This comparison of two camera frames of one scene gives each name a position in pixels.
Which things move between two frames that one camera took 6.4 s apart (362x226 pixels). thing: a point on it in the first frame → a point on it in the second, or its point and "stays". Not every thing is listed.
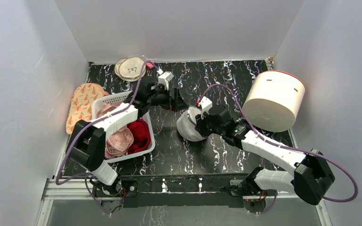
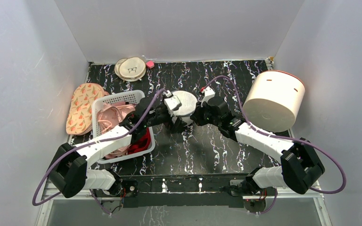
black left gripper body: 161,99 → 160,117
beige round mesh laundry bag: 130,69 stays
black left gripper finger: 173,103 → 177,125
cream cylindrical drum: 274,100 stays
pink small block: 149,65 stays
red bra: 141,129 stays
